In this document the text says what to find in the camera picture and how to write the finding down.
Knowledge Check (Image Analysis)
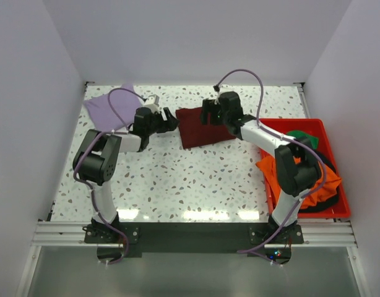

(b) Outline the green t shirt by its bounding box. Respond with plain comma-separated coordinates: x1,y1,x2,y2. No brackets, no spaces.
287,130,319,150

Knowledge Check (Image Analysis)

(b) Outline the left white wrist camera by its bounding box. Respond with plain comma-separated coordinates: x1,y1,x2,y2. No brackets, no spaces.
144,95,160,113

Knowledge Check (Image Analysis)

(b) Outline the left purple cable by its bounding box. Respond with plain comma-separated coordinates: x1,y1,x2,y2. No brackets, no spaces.
72,87,147,265

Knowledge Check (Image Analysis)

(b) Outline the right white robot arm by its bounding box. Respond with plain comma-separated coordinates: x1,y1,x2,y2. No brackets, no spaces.
201,86,326,244

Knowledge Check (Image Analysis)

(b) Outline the black t shirt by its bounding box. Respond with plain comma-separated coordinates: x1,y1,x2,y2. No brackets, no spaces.
299,151,342,213

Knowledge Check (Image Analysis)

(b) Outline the maroon t shirt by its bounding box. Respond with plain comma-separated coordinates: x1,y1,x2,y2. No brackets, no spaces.
176,107,235,149

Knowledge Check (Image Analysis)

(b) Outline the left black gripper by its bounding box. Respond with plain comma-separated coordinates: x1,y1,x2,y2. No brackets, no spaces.
145,108,179,136

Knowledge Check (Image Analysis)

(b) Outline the folded lilac t shirt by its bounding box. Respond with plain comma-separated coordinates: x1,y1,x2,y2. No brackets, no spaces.
84,90,142,131

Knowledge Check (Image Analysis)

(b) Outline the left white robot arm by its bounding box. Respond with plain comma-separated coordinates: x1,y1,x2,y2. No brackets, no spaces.
72,105,179,244

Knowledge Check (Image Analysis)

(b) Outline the red plastic bin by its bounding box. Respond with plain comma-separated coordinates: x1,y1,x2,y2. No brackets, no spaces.
257,118,352,218

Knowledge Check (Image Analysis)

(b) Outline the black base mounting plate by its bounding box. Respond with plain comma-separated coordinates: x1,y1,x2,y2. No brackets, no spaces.
84,221,304,260

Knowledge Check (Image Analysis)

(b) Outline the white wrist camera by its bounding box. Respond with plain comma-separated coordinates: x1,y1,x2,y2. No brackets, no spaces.
213,85,224,105
144,95,160,113

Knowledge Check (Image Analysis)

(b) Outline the orange t shirt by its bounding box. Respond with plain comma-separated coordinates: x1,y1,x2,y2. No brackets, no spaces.
255,152,343,211

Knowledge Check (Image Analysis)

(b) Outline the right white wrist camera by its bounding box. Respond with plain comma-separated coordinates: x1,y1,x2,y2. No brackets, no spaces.
213,85,224,105

